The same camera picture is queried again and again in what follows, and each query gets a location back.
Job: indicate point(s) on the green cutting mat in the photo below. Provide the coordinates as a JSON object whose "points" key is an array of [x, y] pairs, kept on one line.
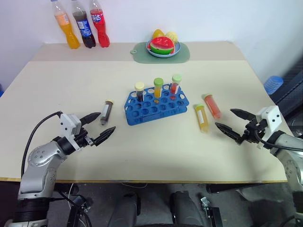
{"points": [[161, 54]]}

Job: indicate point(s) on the brown liquid tube yellow cap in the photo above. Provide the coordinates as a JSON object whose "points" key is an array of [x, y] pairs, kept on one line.
{"points": [[106, 112]]}

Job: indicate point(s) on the dark rounded robot leg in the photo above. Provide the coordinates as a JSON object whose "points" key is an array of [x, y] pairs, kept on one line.
{"points": [[124, 210], [187, 209]]}

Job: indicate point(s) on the dark liquid tube yellow cap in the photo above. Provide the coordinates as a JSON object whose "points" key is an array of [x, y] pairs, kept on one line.
{"points": [[140, 91]]}

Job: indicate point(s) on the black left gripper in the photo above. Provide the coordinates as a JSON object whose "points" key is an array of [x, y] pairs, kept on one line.
{"points": [[84, 138]]}

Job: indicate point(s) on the yellow liquid tube green cap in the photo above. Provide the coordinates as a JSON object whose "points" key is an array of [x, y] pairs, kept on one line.
{"points": [[202, 117]]}

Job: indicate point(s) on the red soda bottle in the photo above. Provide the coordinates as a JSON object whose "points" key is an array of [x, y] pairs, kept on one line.
{"points": [[100, 23]]}

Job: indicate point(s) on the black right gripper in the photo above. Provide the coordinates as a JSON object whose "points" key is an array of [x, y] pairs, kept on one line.
{"points": [[253, 131]]}

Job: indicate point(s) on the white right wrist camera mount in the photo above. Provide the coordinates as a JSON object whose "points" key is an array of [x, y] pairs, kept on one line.
{"points": [[270, 123]]}

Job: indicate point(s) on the black caster wheel bracket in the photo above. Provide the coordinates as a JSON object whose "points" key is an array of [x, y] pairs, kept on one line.
{"points": [[210, 210], [79, 209]]}

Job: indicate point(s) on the red liquid tube orange cap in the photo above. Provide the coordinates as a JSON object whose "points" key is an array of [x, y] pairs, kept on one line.
{"points": [[212, 106]]}

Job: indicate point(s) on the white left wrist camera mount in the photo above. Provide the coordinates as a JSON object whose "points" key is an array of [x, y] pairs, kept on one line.
{"points": [[68, 125]]}

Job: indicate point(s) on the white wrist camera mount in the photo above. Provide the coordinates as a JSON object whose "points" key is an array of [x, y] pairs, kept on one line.
{"points": [[68, 125], [270, 123]]}

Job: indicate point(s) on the toy watermelon slice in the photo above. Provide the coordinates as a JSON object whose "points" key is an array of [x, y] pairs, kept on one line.
{"points": [[163, 45]]}

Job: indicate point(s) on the orange soda bottle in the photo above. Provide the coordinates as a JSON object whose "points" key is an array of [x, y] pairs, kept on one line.
{"points": [[66, 26]]}

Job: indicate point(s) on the black chair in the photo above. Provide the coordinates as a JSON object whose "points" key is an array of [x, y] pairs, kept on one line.
{"points": [[290, 94]]}

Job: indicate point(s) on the cola bottle blue label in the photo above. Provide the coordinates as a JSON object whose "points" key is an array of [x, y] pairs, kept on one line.
{"points": [[83, 24]]}

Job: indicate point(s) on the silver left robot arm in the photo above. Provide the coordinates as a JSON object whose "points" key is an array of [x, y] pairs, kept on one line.
{"points": [[40, 163]]}

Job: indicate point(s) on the toy yellow fruit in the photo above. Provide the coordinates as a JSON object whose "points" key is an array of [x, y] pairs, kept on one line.
{"points": [[172, 36]]}

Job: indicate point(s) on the orange liquid tube green cap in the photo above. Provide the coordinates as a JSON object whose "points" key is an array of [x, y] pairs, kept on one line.
{"points": [[157, 87]]}

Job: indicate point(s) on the red liquid tube green cap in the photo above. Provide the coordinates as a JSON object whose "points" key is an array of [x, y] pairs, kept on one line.
{"points": [[175, 84]]}

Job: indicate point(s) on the toy orange fruit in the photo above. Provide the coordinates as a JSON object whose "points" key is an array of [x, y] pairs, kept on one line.
{"points": [[158, 33]]}

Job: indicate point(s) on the blue test tube rack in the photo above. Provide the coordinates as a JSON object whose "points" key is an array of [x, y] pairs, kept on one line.
{"points": [[156, 107]]}

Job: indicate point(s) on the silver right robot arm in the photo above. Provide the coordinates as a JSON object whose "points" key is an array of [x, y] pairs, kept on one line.
{"points": [[290, 153]]}

